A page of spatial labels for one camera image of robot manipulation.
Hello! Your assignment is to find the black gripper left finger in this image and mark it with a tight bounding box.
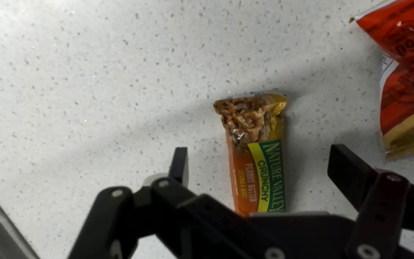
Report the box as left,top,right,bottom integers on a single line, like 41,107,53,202
67,145,199,259

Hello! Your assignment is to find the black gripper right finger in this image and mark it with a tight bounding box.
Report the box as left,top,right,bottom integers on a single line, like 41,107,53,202
326,142,414,259

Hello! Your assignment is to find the granola bar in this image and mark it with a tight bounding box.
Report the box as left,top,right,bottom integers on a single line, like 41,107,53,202
211,92,290,218

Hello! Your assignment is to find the red orange chips bag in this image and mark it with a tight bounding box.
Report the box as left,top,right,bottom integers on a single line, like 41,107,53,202
347,0,414,159

